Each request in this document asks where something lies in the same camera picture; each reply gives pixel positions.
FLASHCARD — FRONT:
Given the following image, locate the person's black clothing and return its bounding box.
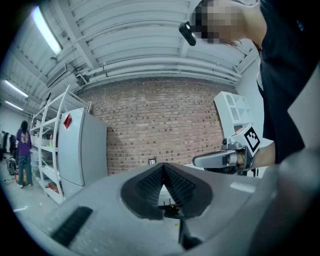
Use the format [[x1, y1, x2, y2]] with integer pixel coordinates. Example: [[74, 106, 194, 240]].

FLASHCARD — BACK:
[[256, 0, 320, 165]]

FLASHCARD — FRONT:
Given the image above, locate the person's head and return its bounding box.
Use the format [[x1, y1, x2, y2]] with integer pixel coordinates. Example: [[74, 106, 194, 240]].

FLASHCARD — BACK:
[[192, 0, 261, 43]]

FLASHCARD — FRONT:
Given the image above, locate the spoked wheel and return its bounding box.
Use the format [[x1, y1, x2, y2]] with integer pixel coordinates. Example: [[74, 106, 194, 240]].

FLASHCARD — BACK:
[[5, 157, 17, 176]]

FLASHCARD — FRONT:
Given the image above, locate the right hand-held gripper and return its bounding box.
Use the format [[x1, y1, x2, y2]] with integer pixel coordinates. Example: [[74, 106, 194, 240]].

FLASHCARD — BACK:
[[192, 126, 261, 174]]

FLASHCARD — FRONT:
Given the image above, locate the long ceiling light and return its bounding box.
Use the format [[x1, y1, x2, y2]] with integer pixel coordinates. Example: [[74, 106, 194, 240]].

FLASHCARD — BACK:
[[31, 6, 63, 56], [3, 79, 29, 99], [4, 99, 25, 111]]

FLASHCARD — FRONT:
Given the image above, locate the ceiling air vent unit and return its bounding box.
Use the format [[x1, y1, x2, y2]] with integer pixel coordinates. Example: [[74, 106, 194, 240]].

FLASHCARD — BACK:
[[45, 64, 68, 88]]

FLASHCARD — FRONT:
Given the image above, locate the white metal shelf rack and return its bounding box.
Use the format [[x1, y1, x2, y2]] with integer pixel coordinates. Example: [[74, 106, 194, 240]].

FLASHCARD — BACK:
[[29, 84, 91, 205]]

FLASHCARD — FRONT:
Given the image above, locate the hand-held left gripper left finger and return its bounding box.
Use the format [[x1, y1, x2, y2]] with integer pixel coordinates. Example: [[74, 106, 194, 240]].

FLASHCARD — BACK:
[[27, 162, 181, 255]]

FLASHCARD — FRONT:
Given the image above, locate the grey refrigerator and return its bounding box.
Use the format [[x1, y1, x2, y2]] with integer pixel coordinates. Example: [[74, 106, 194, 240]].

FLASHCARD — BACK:
[[57, 107, 109, 187]]

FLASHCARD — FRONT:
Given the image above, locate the white arched cabinet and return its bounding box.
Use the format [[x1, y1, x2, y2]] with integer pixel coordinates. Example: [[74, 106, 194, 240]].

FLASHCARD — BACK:
[[213, 90, 254, 141]]

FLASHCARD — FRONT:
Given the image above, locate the person's right forearm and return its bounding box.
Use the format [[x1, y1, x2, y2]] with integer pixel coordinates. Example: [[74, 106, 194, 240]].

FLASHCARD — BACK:
[[253, 142, 277, 168]]

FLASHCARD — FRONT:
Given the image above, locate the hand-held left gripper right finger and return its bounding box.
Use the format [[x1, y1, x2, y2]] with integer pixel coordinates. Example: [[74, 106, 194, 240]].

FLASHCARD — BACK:
[[162, 162, 262, 251]]

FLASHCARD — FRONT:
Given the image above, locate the black head-mounted camera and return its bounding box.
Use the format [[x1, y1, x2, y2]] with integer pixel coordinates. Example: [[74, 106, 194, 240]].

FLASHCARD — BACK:
[[178, 21, 197, 47]]

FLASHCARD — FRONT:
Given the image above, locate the red box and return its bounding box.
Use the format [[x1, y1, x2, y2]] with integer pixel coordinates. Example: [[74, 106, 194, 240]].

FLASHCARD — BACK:
[[47, 182, 61, 195]]

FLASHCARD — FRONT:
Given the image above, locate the white ceiling pipe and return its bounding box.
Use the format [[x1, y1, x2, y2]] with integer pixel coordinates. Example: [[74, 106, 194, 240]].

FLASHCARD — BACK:
[[82, 62, 242, 77], [87, 69, 240, 84]]

